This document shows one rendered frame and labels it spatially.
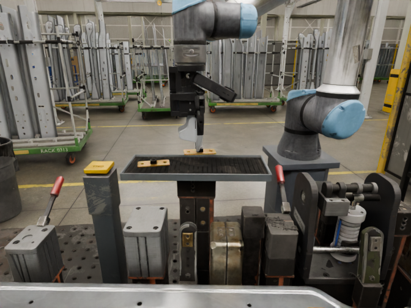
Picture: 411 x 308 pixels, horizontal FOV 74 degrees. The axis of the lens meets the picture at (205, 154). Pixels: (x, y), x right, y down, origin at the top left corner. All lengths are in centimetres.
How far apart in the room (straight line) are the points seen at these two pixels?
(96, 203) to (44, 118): 376
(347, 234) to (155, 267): 44
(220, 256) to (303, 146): 52
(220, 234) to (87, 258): 72
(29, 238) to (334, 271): 69
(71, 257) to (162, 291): 69
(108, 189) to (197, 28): 45
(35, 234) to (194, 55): 53
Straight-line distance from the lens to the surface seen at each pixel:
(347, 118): 85
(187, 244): 59
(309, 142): 98
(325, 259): 77
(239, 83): 761
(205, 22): 65
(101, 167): 76
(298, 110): 93
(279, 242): 64
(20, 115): 461
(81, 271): 117
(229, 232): 61
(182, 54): 64
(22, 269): 74
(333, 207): 62
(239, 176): 66
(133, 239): 59
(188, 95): 65
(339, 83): 85
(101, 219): 83
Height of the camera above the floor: 144
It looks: 20 degrees down
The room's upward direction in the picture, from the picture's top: straight up
